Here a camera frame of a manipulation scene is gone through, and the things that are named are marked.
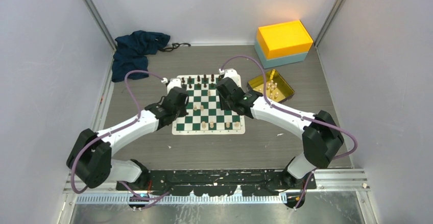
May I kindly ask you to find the gold metal tin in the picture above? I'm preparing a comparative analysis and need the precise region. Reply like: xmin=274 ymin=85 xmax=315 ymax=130
xmin=247 ymin=69 xmax=295 ymax=103

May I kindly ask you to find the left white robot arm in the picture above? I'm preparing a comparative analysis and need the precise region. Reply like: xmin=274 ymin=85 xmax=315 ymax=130
xmin=66 ymin=87 xmax=188 ymax=190

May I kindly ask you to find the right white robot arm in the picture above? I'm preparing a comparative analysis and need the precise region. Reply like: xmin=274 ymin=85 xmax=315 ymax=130
xmin=215 ymin=78 xmax=344 ymax=189

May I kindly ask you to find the green white chess board mat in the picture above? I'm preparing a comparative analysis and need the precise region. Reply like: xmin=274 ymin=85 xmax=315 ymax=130
xmin=172 ymin=74 xmax=246 ymax=136

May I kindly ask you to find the light blue box base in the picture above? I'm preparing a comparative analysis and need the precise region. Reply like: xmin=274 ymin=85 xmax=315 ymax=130
xmin=254 ymin=41 xmax=308 ymax=69

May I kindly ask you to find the dark blue cloth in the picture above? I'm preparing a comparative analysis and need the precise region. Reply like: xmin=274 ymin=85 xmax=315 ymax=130
xmin=111 ymin=30 xmax=171 ymax=83

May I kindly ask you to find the yellow box lid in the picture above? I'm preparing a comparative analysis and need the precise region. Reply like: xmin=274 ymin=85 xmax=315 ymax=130
xmin=256 ymin=20 xmax=314 ymax=59

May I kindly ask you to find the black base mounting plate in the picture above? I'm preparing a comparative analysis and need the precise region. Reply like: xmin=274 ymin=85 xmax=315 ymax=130
xmin=116 ymin=169 xmax=316 ymax=197

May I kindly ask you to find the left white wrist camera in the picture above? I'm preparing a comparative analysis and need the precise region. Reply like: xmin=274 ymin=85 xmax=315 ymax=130
xmin=161 ymin=78 xmax=182 ymax=93

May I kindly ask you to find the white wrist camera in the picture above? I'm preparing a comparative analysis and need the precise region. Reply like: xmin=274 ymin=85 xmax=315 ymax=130
xmin=161 ymin=78 xmax=182 ymax=93
xmin=219 ymin=68 xmax=242 ymax=87

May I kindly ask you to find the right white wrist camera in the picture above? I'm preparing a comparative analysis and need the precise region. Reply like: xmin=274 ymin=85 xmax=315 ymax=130
xmin=219 ymin=68 xmax=242 ymax=87

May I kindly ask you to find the black cord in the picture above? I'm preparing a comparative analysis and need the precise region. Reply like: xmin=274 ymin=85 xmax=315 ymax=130
xmin=159 ymin=42 xmax=191 ymax=53

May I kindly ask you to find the aluminium front rail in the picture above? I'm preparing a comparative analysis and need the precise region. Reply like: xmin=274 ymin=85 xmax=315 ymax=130
xmin=75 ymin=193 xmax=288 ymax=206

